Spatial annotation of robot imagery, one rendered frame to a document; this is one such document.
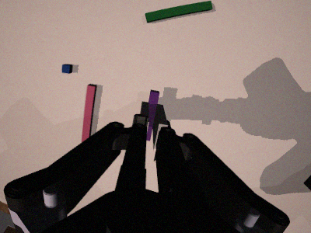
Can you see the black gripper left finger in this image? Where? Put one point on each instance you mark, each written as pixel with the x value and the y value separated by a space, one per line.
pixel 43 198

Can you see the green rod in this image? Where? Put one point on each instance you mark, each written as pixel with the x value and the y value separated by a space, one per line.
pixel 178 11

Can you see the small blue cube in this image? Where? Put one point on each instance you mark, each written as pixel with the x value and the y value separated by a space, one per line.
pixel 67 68

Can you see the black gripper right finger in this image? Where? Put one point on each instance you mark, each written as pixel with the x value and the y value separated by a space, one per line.
pixel 219 190

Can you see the pink rod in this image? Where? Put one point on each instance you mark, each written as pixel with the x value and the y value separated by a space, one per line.
pixel 88 113

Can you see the purple rod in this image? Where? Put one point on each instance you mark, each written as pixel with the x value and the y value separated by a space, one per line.
pixel 153 101

